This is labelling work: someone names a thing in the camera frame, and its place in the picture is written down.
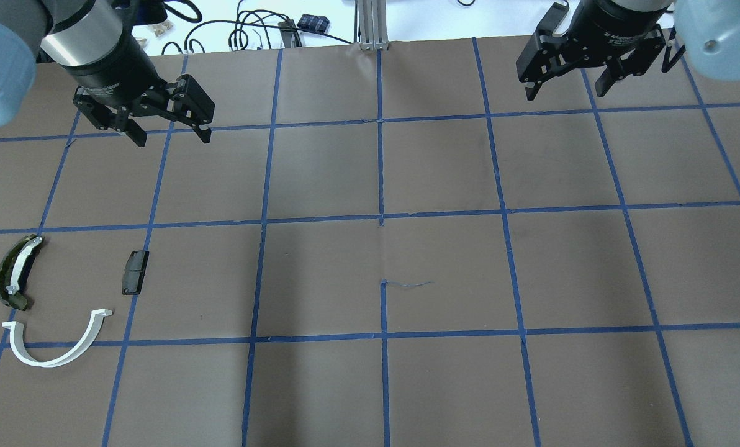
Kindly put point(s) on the green brake shoe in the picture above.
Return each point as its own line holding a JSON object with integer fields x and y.
{"x": 14, "y": 270}

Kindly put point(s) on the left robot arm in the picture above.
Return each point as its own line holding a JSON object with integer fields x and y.
{"x": 93, "y": 42}

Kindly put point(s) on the white curved plastic part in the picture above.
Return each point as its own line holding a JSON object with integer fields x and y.
{"x": 91, "y": 332}

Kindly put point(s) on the aluminium frame post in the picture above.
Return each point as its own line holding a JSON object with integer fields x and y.
{"x": 372, "y": 25}

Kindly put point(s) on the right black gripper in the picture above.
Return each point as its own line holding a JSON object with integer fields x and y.
{"x": 618, "y": 26}

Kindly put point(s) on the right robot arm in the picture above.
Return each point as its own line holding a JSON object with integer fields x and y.
{"x": 707, "y": 32}

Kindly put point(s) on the black brake pad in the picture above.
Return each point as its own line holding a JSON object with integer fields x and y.
{"x": 134, "y": 271}

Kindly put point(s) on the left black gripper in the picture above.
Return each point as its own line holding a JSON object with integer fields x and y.
{"x": 114, "y": 69}

